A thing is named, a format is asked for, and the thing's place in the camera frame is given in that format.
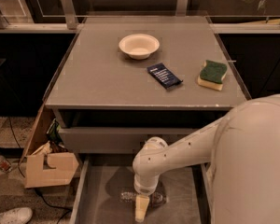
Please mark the grey metal railing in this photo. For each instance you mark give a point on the grey metal railing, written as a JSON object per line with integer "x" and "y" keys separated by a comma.
{"x": 226, "y": 16}

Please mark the white paper bowl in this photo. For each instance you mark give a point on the white paper bowl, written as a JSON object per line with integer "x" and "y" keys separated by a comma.
{"x": 139, "y": 46}

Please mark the white sneaker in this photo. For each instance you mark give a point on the white sneaker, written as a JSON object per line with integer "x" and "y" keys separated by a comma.
{"x": 20, "y": 215}

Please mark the small bottle on floor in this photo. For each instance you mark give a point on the small bottle on floor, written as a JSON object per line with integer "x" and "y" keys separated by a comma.
{"x": 5, "y": 165}

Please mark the green snack bag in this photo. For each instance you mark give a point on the green snack bag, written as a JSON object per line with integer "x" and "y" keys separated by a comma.
{"x": 53, "y": 132}

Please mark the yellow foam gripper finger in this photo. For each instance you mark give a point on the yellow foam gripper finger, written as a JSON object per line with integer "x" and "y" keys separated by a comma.
{"x": 141, "y": 205}

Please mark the dark blue snack packet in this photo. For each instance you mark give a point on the dark blue snack packet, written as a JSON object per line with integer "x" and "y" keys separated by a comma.
{"x": 163, "y": 75}

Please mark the open grey middle drawer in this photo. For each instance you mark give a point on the open grey middle drawer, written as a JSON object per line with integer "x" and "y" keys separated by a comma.
{"x": 105, "y": 178}

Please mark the grey drawer cabinet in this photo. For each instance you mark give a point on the grey drawer cabinet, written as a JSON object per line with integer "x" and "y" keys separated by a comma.
{"x": 100, "y": 86}

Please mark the brown cardboard box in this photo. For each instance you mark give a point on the brown cardboard box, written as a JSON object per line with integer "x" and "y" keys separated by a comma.
{"x": 46, "y": 170}

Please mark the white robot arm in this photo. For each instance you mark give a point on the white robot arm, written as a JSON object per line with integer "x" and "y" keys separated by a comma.
{"x": 243, "y": 150}

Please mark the grey top drawer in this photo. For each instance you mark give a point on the grey top drawer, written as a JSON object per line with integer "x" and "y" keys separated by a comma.
{"x": 108, "y": 140}

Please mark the clear plastic water bottle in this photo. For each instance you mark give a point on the clear plastic water bottle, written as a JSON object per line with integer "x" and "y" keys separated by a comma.
{"x": 156, "y": 199}

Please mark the yellow green sponge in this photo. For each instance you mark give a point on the yellow green sponge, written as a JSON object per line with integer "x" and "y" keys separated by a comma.
{"x": 212, "y": 75}

